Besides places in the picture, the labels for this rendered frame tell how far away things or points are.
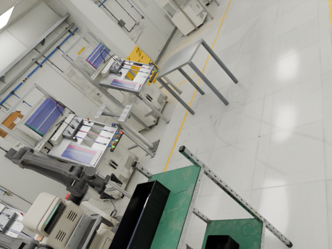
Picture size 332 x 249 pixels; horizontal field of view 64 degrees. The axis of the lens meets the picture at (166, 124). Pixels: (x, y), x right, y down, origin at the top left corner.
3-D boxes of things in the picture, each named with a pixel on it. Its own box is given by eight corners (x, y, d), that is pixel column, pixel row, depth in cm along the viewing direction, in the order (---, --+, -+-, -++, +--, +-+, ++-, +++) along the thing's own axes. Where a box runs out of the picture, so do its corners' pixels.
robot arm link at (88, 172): (78, 165, 154) (70, 178, 149) (79, 156, 145) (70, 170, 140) (97, 174, 155) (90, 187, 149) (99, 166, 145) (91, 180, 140)
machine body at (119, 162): (142, 160, 426) (112, 137, 402) (123, 199, 384) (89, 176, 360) (119, 167, 472) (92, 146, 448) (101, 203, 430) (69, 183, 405)
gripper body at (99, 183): (110, 175, 151) (98, 170, 151) (102, 191, 145) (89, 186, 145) (108, 179, 156) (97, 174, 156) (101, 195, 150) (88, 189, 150)
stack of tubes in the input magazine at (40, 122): (64, 108, 380) (48, 96, 370) (43, 136, 349) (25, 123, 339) (61, 111, 389) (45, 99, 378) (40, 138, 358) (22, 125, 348)
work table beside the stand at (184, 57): (228, 104, 349) (188, 61, 318) (191, 114, 404) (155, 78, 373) (238, 81, 370) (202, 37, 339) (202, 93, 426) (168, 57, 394)
